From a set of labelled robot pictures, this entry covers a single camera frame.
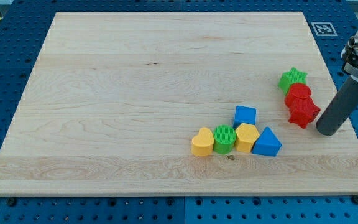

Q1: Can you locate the white fiducial marker tag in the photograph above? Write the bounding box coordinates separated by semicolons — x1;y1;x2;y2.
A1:
311;22;337;37

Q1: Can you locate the green cylinder block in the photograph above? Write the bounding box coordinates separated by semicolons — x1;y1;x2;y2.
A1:
213;125;237;154

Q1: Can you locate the red cylinder block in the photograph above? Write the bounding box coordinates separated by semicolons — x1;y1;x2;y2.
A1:
285;83;311;107

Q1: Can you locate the green star block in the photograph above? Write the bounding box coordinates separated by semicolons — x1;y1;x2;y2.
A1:
278;67;307;95

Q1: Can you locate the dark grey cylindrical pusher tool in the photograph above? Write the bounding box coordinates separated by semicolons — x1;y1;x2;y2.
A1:
316;76;358;136

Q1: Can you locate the light wooden board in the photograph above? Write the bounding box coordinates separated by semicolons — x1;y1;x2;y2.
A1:
0;12;358;197

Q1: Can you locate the red star block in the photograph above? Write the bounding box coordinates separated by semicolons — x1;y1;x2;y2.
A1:
288;98;321;129

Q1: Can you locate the yellow heart block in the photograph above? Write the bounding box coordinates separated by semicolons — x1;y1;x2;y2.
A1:
191;127;214;156

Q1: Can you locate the blue cube block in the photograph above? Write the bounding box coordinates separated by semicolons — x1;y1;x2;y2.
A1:
232;105;257;129

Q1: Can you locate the blue triangle block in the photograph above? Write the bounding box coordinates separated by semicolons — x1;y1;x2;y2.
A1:
252;127;282;157

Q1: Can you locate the yellow hexagon block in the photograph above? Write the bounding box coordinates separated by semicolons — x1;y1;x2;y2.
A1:
234;123;260;153

